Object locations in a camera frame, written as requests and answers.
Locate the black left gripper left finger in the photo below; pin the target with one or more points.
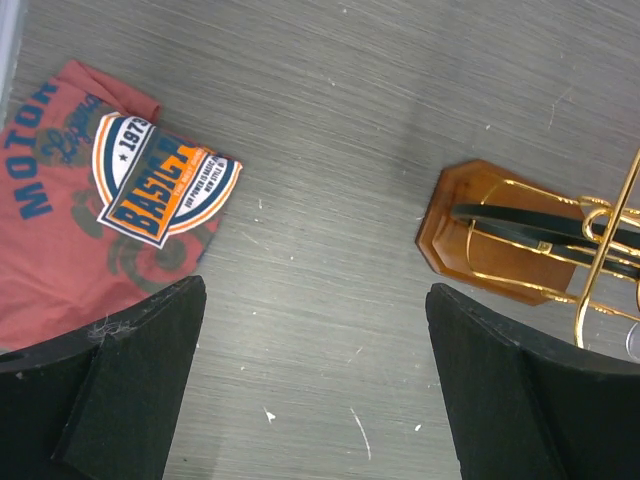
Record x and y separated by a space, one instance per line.
102 401

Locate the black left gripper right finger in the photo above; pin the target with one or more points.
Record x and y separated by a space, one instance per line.
522 404

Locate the clear wine glass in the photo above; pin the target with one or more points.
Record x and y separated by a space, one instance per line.
632 343

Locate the wooden rack base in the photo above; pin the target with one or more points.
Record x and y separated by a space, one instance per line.
458 251

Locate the patterned folded cloth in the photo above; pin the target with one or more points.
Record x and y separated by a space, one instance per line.
100 206

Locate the gold wire glass rack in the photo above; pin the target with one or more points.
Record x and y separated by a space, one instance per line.
596 242

